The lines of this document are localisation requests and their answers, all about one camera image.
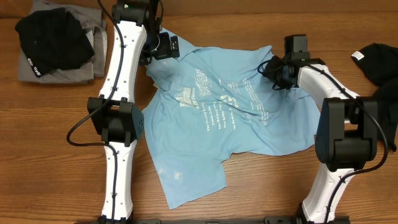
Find light blue t-shirt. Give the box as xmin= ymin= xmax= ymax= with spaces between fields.
xmin=143 ymin=39 xmax=320 ymax=209

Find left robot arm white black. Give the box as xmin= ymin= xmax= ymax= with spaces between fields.
xmin=87 ymin=0 xmax=180 ymax=223

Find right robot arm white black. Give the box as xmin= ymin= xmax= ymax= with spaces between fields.
xmin=257 ymin=53 xmax=379 ymax=223

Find folded grey garment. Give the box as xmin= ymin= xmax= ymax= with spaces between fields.
xmin=18 ymin=0 xmax=108 ymax=84

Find unfolded black garment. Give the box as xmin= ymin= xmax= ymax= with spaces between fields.
xmin=351 ymin=43 xmax=397 ymax=151

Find folded black garment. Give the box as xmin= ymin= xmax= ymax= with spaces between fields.
xmin=15 ymin=7 xmax=95 ymax=78

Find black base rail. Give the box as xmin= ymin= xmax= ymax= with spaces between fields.
xmin=74 ymin=215 xmax=352 ymax=224

